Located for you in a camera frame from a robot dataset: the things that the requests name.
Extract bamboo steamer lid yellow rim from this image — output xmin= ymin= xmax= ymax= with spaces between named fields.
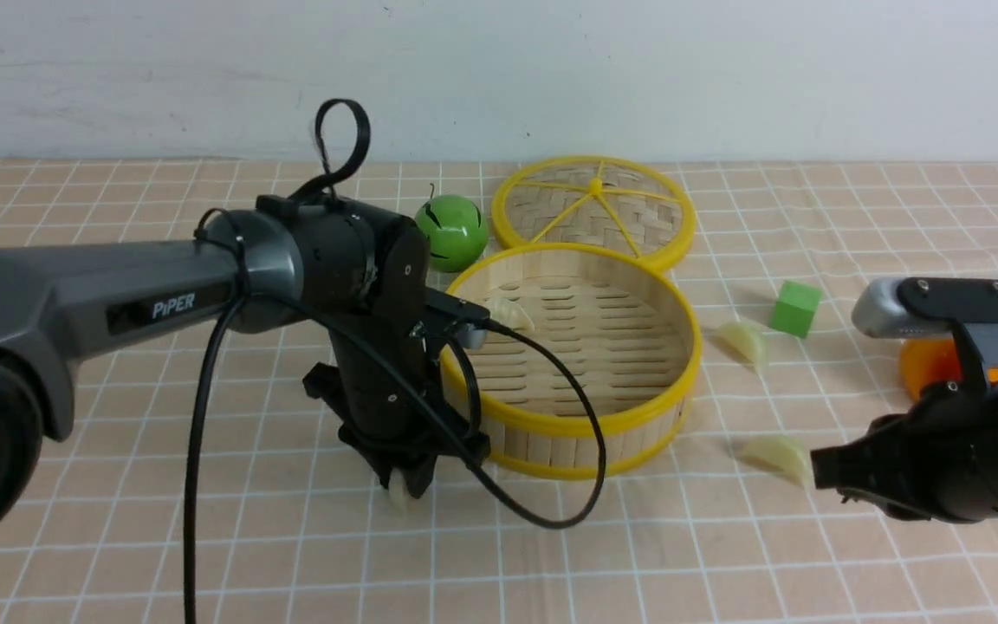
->
xmin=490 ymin=155 xmax=698 ymax=272

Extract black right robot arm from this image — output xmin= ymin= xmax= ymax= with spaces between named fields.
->
xmin=809 ymin=383 xmax=998 ymax=524

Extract green apple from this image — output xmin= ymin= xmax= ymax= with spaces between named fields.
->
xmin=413 ymin=183 xmax=490 ymax=274

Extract black cable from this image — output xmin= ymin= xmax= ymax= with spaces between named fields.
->
xmin=183 ymin=98 xmax=608 ymax=624

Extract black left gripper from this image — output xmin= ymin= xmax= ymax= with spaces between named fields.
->
xmin=301 ymin=208 xmax=490 ymax=500

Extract pale green dumpling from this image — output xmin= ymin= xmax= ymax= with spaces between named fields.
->
xmin=736 ymin=434 xmax=814 ymax=487
xmin=716 ymin=320 xmax=769 ymax=371

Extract orange yellow pear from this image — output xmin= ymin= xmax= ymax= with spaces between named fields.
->
xmin=898 ymin=337 xmax=998 ymax=406

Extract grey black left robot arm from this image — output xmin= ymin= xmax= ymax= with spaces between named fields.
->
xmin=0 ymin=195 xmax=490 ymax=521

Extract green cube block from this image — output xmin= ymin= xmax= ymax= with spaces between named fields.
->
xmin=768 ymin=280 xmax=821 ymax=339

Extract checkered beige tablecloth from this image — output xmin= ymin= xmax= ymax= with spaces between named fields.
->
xmin=0 ymin=159 xmax=998 ymax=623

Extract white dumpling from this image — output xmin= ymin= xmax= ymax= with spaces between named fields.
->
xmin=483 ymin=296 xmax=535 ymax=332
xmin=386 ymin=469 xmax=413 ymax=514

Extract bamboo steamer tray yellow rims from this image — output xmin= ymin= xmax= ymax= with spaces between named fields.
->
xmin=447 ymin=244 xmax=703 ymax=479

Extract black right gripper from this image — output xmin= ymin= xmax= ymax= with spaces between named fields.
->
xmin=811 ymin=414 xmax=950 ymax=521

